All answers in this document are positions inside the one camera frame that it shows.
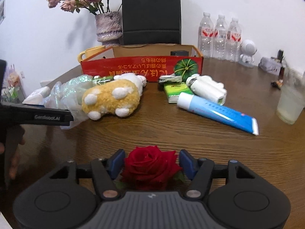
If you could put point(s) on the white wet wipes pack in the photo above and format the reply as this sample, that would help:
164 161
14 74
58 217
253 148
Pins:
38 96

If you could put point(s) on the green tissue pack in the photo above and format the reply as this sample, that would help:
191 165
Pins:
173 91

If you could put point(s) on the white handheld fan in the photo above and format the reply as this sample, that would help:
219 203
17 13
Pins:
207 88

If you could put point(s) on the iridescent plastic bag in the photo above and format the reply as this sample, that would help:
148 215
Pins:
68 96

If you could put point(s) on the right water bottle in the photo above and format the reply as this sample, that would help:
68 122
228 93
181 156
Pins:
233 41

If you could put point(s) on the black paper bag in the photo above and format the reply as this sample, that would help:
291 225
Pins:
151 22

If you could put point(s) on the grey power adapter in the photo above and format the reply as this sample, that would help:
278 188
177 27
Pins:
180 53

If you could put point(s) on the person left hand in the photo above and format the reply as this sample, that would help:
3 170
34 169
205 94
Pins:
10 138

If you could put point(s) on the dark snack packet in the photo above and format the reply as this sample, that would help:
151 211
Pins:
277 84

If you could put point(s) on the red cardboard box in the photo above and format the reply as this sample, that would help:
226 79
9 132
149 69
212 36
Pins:
149 60

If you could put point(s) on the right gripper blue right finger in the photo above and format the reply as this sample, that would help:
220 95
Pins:
188 164

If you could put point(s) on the black charger on cable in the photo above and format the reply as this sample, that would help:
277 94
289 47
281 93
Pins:
280 55

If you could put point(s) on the yellow mug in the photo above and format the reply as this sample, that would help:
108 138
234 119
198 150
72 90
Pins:
90 52

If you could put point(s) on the red rose flower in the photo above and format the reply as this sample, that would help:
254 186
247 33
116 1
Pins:
149 168

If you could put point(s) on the green spray bottle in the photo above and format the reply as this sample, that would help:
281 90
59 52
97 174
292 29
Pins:
98 80

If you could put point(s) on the white robot figurine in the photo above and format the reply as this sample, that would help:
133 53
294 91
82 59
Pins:
247 50

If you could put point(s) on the yellow white plush toy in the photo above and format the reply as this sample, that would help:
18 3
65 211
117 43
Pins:
119 97

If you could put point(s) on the water bottle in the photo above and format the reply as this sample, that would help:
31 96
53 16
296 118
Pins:
233 41
219 40
205 35

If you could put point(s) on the small white wrapped packet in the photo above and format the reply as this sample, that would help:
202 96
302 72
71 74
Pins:
169 79

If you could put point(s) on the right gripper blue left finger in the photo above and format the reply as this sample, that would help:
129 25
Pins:
115 163

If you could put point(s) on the blue cream tube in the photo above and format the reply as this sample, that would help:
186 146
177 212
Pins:
222 114

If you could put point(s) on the left water bottle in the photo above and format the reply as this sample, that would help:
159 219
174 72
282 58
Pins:
205 35

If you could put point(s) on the plastic cup with drink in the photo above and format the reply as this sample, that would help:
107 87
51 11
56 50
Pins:
291 101

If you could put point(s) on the purple ceramic vase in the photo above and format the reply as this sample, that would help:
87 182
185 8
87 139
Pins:
109 29

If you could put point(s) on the middle water bottle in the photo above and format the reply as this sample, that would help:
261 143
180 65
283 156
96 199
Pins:
219 40

